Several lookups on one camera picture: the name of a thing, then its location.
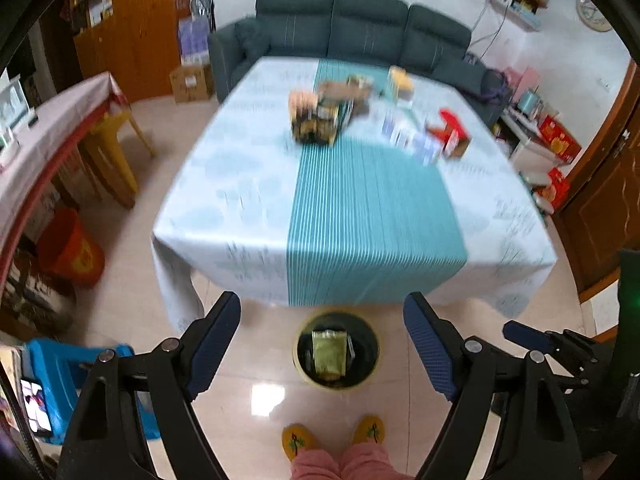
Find wooden cabinet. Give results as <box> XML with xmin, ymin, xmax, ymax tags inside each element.
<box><xmin>67</xmin><ymin>0</ymin><xmax>194</xmax><ymax>104</ymax></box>

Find white low cabinet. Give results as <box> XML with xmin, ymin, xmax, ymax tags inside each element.
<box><xmin>500</xmin><ymin>107</ymin><xmax>557</xmax><ymax>187</ymax></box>

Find purple printed carton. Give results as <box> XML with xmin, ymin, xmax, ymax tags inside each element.
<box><xmin>177</xmin><ymin>15</ymin><xmax>212</xmax><ymax>67</ymax></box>

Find white blue packet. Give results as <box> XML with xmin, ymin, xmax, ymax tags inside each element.
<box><xmin>382</xmin><ymin>115</ymin><xmax>417</xmax><ymax>149</ymax></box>

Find pink board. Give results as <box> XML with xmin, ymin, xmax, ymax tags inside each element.
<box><xmin>502</xmin><ymin>66</ymin><xmax>542</xmax><ymax>102</ymax></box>

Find white device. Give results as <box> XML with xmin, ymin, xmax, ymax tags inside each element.
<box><xmin>0</xmin><ymin>74</ymin><xmax>29</xmax><ymax>162</ymax></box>

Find wall shelf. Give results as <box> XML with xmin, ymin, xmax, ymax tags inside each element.
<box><xmin>487</xmin><ymin>0</ymin><xmax>554</xmax><ymax>32</ymax></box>

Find yellow plastic stool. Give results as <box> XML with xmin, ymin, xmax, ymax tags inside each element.
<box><xmin>82</xmin><ymin>110</ymin><xmax>157</xmax><ymax>209</ymax></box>

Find person's leg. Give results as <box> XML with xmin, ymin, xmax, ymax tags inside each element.
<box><xmin>290</xmin><ymin>450</ymin><xmax>342</xmax><ymax>480</ymax></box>
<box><xmin>340</xmin><ymin>442</ymin><xmax>397</xmax><ymax>480</ymax></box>

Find hanging cables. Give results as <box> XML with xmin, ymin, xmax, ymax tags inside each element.
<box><xmin>470</xmin><ymin>0</ymin><xmax>506</xmax><ymax>53</ymax></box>

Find leaf printed teal tablecloth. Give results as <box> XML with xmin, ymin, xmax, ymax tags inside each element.
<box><xmin>151</xmin><ymin>56</ymin><xmax>559</xmax><ymax>334</ymax></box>

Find dark bin with yellow rim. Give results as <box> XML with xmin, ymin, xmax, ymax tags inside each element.
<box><xmin>292</xmin><ymin>310</ymin><xmax>380</xmax><ymax>392</ymax></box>

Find cardboard box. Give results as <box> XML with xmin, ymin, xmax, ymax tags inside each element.
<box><xmin>169</xmin><ymin>62</ymin><xmax>217</xmax><ymax>104</ymax></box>

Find black gold crumpled wrapper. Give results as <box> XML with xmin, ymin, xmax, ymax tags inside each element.
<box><xmin>291</xmin><ymin>105</ymin><xmax>347</xmax><ymax>147</ymax></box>

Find orange white box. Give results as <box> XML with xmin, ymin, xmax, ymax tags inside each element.
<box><xmin>389</xmin><ymin>66</ymin><xmax>417</xmax><ymax>109</ymax></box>

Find yellow slipper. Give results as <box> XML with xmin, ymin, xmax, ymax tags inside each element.
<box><xmin>281</xmin><ymin>424</ymin><xmax>322</xmax><ymax>463</ymax></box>
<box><xmin>351</xmin><ymin>413</ymin><xmax>388</xmax><ymax>446</ymax></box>

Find yellow green bag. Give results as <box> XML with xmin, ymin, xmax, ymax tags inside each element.
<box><xmin>311</xmin><ymin>329</ymin><xmax>350</xmax><ymax>381</ymax></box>

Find brown paper tray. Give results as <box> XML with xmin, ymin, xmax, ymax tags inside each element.
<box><xmin>320</xmin><ymin>80</ymin><xmax>374</xmax><ymax>107</ymax></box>

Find phone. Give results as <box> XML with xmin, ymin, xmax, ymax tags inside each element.
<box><xmin>20</xmin><ymin>377</ymin><xmax>54</xmax><ymax>434</ymax></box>

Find red gift box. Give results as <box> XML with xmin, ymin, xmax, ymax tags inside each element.
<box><xmin>537</xmin><ymin>115</ymin><xmax>584</xmax><ymax>164</ymax></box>

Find black folded chair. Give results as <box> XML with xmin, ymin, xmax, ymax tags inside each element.
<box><xmin>190</xmin><ymin>0</ymin><xmax>217</xmax><ymax>32</ymax></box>

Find purple bag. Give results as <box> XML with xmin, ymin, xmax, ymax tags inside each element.
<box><xmin>465</xmin><ymin>52</ymin><xmax>509</xmax><ymax>104</ymax></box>

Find side table with pink cloth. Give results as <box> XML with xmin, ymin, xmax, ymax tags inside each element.
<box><xmin>0</xmin><ymin>71</ymin><xmax>132</xmax><ymax>262</ymax></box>

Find red gift bag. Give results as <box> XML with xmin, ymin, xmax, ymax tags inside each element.
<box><xmin>531</xmin><ymin>167</ymin><xmax>572</xmax><ymax>214</ymax></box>

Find light blue pot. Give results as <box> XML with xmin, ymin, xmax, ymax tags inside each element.
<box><xmin>515</xmin><ymin>89</ymin><xmax>544</xmax><ymax>117</ymax></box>

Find orange bucket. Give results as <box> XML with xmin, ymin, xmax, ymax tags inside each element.
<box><xmin>37</xmin><ymin>207</ymin><xmax>107</xmax><ymax>289</ymax></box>

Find person's left leg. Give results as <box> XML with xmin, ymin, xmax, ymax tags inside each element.
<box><xmin>290</xmin><ymin>450</ymin><xmax>342</xmax><ymax>480</ymax></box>

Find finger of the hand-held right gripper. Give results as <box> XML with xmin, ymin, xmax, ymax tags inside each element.
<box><xmin>502</xmin><ymin>321</ymin><xmax>618</xmax><ymax>386</ymax></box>

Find small pink orange box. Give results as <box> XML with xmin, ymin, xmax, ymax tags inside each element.
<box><xmin>289</xmin><ymin>89</ymin><xmax>319</xmax><ymax>112</ymax></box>

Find blue plastic stool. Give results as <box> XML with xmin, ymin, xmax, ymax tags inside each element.
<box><xmin>25</xmin><ymin>337</ymin><xmax>152</xmax><ymax>444</ymax></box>

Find person's right leg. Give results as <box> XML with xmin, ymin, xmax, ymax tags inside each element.
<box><xmin>340</xmin><ymin>442</ymin><xmax>397</xmax><ymax>480</ymax></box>

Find dark teal cushion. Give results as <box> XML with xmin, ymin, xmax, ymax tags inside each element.
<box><xmin>235</xmin><ymin>17</ymin><xmax>272</xmax><ymax>59</ymax></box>
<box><xmin>440</xmin><ymin>57</ymin><xmax>488</xmax><ymax>88</ymax></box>

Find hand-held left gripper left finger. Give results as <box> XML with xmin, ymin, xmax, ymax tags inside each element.
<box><xmin>57</xmin><ymin>291</ymin><xmax>242</xmax><ymax>480</ymax></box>

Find dark teal sofa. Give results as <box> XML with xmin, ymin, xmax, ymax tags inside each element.
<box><xmin>207</xmin><ymin>0</ymin><xmax>507</xmax><ymax>127</ymax></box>

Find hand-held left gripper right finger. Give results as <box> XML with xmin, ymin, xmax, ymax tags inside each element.
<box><xmin>404</xmin><ymin>292</ymin><xmax>583</xmax><ymax>480</ymax></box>

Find red open box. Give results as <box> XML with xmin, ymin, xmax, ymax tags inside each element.
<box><xmin>426</xmin><ymin>108</ymin><xmax>474</xmax><ymax>159</ymax></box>

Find wooden door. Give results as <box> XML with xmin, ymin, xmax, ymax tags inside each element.
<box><xmin>552</xmin><ymin>60</ymin><xmax>640</xmax><ymax>302</ymax></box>

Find round wall clock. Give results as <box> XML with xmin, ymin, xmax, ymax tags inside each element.
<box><xmin>575</xmin><ymin>0</ymin><xmax>614</xmax><ymax>32</ymax></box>

